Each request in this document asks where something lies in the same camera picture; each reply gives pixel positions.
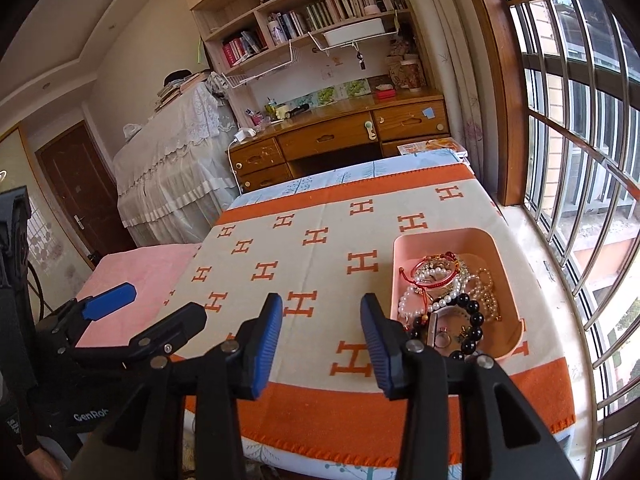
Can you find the white pearl bracelet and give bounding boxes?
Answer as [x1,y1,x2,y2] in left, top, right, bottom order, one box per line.
[398,280,463,322]

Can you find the pink jewelry box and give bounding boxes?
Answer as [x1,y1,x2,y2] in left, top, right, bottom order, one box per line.
[390,227,523,361]

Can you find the row of red books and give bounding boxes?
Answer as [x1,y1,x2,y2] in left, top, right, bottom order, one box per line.
[221,30,268,68]

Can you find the white power cable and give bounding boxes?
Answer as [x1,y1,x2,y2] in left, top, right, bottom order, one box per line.
[227,137,246,196]

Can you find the metal window grille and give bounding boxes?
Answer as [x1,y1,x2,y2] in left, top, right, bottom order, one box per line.
[487,0,640,461]

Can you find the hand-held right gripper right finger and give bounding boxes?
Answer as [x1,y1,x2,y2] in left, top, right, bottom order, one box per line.
[360,292,581,480]

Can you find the floral curtain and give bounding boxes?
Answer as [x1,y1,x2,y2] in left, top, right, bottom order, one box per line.
[400,0,488,171]

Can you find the orange patterned blanket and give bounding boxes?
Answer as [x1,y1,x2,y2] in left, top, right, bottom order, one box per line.
[167,162,576,466]

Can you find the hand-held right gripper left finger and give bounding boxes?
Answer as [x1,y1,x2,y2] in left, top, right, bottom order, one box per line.
[65,292,284,480]

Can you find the red string bracelet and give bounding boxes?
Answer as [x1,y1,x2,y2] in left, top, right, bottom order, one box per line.
[399,254,462,292]

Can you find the floral canister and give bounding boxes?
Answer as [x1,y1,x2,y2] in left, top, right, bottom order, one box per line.
[389,54,427,92]

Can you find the green picture cards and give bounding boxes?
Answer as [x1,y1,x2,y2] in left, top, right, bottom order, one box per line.
[312,80,371,103]

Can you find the dark bead bracelet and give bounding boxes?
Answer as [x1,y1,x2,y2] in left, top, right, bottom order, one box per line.
[407,294,487,361]

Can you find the person's left hand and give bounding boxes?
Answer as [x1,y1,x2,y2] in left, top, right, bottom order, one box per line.
[22,447,66,480]

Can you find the orange magazine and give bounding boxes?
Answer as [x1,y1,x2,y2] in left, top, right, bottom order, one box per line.
[397,137,468,158]

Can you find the gold crystal chain bracelet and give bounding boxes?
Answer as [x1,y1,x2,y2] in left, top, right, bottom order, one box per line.
[467,267,501,322]

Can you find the pink blanket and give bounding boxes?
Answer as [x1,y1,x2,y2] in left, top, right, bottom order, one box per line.
[75,242,203,348]

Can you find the white wire hanging rack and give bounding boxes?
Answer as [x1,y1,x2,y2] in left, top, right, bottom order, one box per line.
[307,10,401,56]
[220,42,296,92]

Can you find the stack of books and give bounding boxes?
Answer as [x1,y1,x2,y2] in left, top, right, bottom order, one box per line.
[154,69,211,111]

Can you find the brown wooden door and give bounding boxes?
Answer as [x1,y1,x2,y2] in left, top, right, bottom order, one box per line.
[35,120,136,266]

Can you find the small pearl bracelet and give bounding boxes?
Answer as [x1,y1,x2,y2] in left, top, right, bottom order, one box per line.
[414,260,468,286]

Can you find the wooden window frame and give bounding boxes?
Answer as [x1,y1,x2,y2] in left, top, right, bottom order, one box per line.
[450,0,531,206]

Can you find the white plastic basket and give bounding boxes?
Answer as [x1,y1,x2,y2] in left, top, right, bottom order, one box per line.
[322,17,385,46]

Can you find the wooden desk with drawers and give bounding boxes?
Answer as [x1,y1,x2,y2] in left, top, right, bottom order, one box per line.
[227,87,451,196]

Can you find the white lace dust cover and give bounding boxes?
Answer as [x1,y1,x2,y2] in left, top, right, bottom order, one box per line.
[112,80,241,248]

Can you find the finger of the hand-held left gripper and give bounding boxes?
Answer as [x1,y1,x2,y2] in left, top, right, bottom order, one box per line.
[70,301,208,368]
[52,282,138,348]

